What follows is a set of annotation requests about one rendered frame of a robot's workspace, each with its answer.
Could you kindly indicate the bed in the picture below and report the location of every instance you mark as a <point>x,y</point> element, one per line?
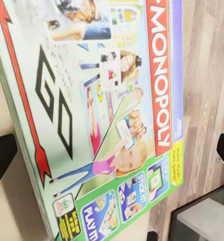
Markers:
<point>20,216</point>

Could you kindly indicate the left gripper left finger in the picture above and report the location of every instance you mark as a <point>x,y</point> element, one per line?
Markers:
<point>8,150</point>

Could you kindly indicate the board game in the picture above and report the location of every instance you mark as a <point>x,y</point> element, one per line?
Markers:
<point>95,92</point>

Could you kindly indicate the desk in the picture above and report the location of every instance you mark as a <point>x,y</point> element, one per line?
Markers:
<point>202,220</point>

